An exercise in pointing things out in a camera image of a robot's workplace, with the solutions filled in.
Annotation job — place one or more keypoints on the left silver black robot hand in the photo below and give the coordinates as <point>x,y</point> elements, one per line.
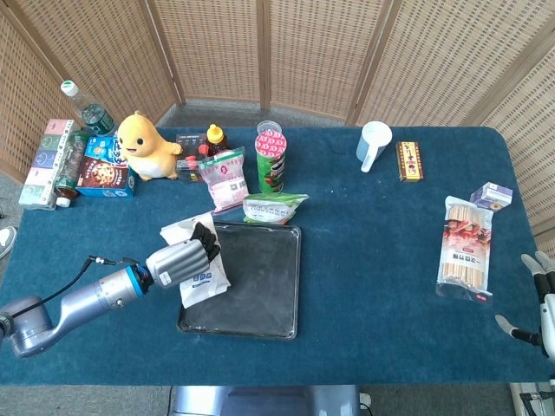
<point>178,264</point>

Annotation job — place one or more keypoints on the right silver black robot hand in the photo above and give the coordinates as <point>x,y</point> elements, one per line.
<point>548,312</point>

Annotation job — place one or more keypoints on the white snack packet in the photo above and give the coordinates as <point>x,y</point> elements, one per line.
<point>204,288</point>

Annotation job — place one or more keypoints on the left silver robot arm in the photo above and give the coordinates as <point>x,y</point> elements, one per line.
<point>86,299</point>

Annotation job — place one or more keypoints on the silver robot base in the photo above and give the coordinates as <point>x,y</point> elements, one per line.
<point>260,401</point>

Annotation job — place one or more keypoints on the black metal tray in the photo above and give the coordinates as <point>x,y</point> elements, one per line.
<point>260,286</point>

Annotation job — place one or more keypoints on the pink snack pouch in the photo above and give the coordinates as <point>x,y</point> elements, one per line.
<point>225,182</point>

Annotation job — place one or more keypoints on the green snack pouch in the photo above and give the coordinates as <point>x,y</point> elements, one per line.
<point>269,210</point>

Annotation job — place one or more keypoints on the yellow dinosaur plush toy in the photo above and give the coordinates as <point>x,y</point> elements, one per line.
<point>147,156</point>

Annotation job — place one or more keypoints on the blue cookie box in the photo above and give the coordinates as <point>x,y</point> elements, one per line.
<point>102,173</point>

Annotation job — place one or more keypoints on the black box red parts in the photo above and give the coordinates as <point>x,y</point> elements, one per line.
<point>188,145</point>

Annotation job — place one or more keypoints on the small purple white box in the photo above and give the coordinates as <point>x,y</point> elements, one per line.
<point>492,195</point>

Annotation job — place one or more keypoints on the honey bottle yellow cap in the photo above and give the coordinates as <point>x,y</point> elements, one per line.
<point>215,138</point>

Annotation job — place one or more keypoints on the green chips can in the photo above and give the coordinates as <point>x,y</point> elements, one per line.
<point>271,169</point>

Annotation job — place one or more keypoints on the dark green bottle white cap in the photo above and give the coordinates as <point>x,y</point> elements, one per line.
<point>71,164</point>

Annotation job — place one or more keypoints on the clear plastic can lid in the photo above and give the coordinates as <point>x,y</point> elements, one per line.
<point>269,126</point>

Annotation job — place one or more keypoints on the pastel tissue pack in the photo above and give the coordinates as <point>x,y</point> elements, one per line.
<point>43,164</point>

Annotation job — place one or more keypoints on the clear water bottle white cap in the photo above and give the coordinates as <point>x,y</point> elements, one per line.
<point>93,115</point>

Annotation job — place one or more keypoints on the blue table cloth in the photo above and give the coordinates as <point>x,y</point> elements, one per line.
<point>368,260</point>

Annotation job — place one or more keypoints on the red yellow snack box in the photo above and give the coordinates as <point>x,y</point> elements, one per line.
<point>409,160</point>

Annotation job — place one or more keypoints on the white measuring jug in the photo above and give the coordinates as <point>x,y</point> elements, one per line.
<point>373,138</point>

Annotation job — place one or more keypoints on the wicker folding screen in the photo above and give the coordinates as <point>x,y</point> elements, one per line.
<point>303,52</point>

